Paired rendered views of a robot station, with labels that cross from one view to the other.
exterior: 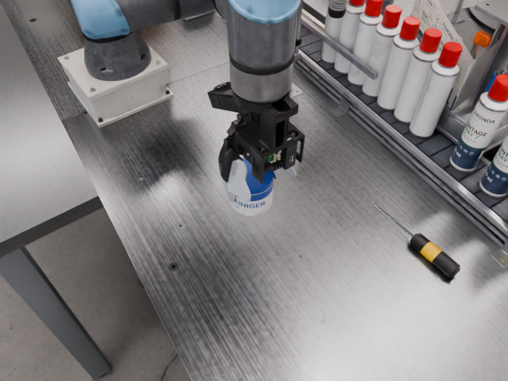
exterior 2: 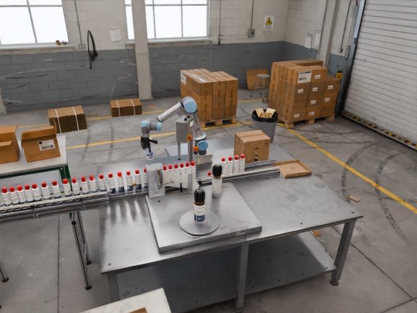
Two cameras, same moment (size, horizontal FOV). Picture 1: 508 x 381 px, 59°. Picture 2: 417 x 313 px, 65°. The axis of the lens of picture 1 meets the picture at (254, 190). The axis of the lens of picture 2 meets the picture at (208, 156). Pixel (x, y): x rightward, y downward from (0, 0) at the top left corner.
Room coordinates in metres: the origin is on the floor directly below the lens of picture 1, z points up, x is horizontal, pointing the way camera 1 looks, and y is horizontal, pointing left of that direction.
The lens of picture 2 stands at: (1.73, -2.73, 2.51)
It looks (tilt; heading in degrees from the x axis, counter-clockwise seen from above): 27 degrees down; 103
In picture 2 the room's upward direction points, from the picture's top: 1 degrees clockwise
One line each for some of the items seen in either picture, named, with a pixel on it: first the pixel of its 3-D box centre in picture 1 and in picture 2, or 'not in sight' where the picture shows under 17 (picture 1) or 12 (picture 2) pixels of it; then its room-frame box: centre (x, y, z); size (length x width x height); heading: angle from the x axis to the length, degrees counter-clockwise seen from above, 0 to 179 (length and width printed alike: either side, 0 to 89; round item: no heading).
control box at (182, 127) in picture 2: not in sight; (185, 128); (0.90, -0.15, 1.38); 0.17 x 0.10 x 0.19; 87
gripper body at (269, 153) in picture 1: (264, 126); (145, 141); (0.44, -0.01, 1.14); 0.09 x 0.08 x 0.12; 36
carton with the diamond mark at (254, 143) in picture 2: not in sight; (251, 147); (1.44, 0.46, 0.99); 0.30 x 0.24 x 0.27; 32
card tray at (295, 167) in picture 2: not in sight; (291, 167); (1.88, 0.36, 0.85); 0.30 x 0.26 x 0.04; 32
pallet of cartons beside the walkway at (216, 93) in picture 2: not in sight; (207, 95); (0.13, 3.82, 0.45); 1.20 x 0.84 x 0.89; 127
